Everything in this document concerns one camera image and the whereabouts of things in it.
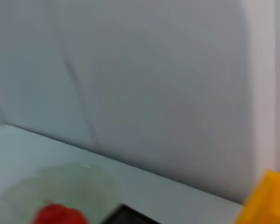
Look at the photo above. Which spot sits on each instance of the red-orange toy fruit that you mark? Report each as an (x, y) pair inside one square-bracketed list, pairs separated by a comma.
[(60, 215)]

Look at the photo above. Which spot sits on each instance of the black mesh pen holder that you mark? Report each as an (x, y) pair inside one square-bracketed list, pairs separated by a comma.
[(128, 217)]

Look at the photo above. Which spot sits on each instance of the yellow plastic bin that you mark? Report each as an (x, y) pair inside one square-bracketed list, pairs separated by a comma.
[(266, 200)]

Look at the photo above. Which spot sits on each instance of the wavy clear glass fruit plate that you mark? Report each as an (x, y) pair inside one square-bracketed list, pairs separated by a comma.
[(67, 184)]

